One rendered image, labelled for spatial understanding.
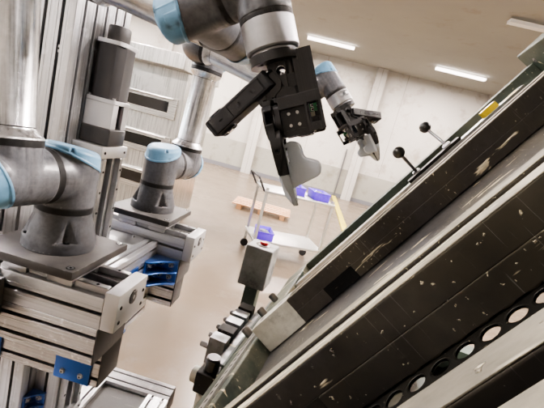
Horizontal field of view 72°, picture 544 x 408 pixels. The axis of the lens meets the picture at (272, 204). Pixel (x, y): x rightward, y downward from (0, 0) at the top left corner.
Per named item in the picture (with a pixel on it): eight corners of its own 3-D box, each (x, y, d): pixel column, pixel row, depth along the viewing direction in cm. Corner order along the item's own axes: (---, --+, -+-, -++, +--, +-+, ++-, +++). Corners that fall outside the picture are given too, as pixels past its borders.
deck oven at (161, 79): (32, 197, 434) (57, 23, 398) (95, 187, 547) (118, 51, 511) (150, 233, 415) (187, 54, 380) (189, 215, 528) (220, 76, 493)
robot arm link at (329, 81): (311, 76, 128) (332, 61, 125) (326, 104, 128) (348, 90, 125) (305, 71, 121) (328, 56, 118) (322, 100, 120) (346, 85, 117)
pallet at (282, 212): (229, 206, 646) (230, 201, 645) (237, 200, 718) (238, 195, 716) (287, 223, 640) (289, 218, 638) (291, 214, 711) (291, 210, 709)
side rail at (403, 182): (325, 280, 162) (308, 261, 163) (549, 87, 132) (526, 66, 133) (323, 284, 156) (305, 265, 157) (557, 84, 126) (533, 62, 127)
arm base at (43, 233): (2, 242, 79) (7, 197, 77) (52, 227, 93) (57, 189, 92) (67, 262, 78) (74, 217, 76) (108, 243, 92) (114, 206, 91)
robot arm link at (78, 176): (106, 207, 88) (116, 151, 85) (56, 214, 75) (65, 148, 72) (68, 193, 91) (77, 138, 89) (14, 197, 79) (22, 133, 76)
